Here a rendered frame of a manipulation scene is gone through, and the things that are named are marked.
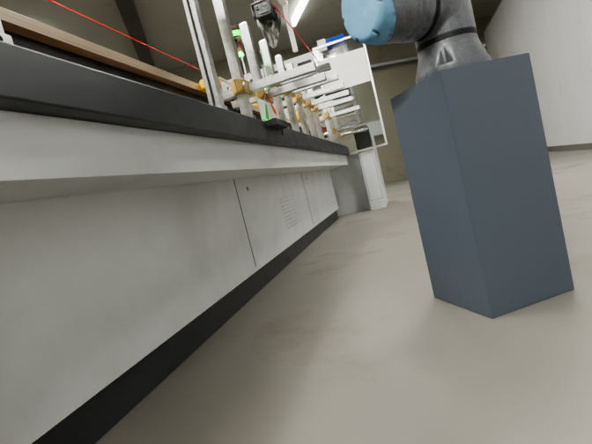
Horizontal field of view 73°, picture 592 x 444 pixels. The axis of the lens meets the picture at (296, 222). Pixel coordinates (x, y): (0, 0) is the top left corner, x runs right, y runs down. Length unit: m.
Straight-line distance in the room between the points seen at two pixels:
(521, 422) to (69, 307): 0.84
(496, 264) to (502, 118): 0.35
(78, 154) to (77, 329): 0.38
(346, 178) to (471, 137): 3.43
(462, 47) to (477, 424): 0.83
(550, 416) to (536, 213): 0.54
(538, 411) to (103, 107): 0.86
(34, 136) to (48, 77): 0.09
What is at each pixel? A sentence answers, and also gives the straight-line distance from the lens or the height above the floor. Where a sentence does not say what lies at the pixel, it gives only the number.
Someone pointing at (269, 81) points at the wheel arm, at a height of 0.83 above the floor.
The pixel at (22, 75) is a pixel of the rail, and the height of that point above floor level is 0.66.
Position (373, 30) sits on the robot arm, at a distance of 1.04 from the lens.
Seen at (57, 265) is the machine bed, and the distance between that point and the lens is 0.96.
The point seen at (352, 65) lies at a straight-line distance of 4.36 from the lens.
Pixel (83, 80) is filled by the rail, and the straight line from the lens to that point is 0.78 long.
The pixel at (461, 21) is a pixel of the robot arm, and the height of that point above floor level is 0.71.
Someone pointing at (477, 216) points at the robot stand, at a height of 0.25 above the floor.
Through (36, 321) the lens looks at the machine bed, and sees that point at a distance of 0.91.
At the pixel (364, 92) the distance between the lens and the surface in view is 4.30.
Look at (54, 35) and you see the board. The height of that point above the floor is 0.88.
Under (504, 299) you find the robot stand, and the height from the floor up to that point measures 0.04.
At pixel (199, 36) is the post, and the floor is 0.93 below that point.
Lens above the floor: 0.42
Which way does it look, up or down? 5 degrees down
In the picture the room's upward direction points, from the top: 14 degrees counter-clockwise
